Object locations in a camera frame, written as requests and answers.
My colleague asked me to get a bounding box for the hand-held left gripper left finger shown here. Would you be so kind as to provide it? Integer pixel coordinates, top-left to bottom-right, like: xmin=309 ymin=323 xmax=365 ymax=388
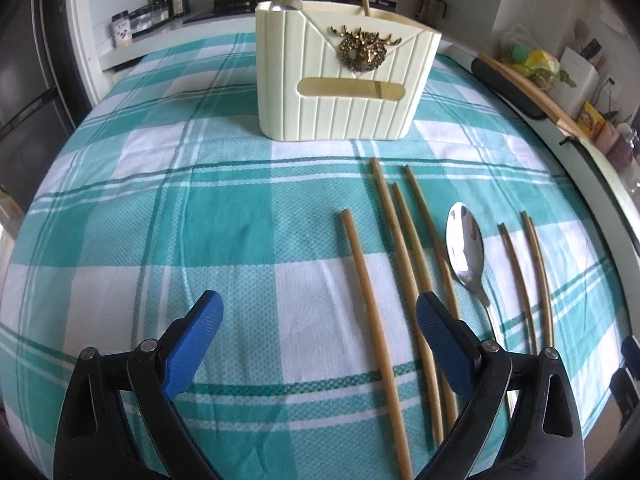
xmin=52 ymin=290 xmax=226 ymax=480

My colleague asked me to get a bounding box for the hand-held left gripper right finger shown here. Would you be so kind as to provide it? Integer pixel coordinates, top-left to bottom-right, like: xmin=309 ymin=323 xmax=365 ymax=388
xmin=415 ymin=291 xmax=587 ymax=480

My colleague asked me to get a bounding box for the cream ribbed utensil holder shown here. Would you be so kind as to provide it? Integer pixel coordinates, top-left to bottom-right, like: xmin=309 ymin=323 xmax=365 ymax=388
xmin=255 ymin=1 xmax=443 ymax=141

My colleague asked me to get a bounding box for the teal checked tablecloth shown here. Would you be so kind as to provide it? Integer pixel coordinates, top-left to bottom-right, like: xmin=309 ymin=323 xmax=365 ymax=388
xmin=0 ymin=32 xmax=632 ymax=480

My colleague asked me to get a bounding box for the pale green black-rimmed tray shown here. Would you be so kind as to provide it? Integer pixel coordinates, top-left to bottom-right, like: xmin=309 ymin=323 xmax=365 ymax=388
xmin=559 ymin=135 xmax=640 ymax=273

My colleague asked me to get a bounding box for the dark purple cup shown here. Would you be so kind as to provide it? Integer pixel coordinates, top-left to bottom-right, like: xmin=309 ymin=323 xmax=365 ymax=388
xmin=612 ymin=130 xmax=640 ymax=173

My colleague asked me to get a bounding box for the pink cup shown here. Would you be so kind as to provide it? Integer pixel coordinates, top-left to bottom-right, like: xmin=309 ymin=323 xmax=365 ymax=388
xmin=599 ymin=122 xmax=626 ymax=158

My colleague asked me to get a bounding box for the yellow snack packet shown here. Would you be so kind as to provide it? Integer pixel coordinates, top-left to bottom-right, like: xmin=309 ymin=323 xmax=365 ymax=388
xmin=575 ymin=101 xmax=607 ymax=139

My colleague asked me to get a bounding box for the wooden cutting board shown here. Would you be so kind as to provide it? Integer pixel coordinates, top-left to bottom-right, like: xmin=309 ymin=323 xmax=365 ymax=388
xmin=479 ymin=52 xmax=593 ymax=142

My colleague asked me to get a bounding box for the black rolled mat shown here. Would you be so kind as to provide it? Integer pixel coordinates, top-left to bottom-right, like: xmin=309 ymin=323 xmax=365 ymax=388
xmin=471 ymin=54 xmax=550 ymax=122

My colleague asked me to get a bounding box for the yellow green plastic bag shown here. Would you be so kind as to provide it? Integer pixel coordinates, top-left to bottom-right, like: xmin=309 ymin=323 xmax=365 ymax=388
xmin=500 ymin=30 xmax=562 ymax=92

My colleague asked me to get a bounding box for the spice jar white label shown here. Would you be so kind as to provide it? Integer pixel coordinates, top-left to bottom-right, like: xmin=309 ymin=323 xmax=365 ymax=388
xmin=112 ymin=10 xmax=133 ymax=50

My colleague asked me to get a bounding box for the grey refrigerator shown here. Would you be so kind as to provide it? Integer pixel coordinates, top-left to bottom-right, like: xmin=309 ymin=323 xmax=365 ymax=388
xmin=0 ymin=0 xmax=92 ymax=171

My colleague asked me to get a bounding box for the clear spice jar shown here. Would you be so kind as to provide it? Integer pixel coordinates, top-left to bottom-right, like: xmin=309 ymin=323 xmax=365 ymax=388
xmin=130 ymin=5 xmax=153 ymax=36

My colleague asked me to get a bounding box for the glass french press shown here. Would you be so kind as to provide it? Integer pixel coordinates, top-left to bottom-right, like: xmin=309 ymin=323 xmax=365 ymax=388
xmin=419 ymin=0 xmax=447 ymax=36

